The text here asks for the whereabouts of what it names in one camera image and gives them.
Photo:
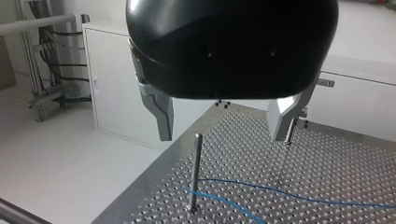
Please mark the silver tube rail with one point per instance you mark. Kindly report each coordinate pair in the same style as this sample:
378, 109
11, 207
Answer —
37, 23

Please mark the metal post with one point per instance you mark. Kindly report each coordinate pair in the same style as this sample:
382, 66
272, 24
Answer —
290, 133
195, 171

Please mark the grey bar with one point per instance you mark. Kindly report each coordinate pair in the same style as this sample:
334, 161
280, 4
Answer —
15, 214

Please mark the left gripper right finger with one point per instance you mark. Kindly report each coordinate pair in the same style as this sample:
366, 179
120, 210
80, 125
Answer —
281, 116

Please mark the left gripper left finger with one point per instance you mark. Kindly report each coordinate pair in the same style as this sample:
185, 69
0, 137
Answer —
163, 115

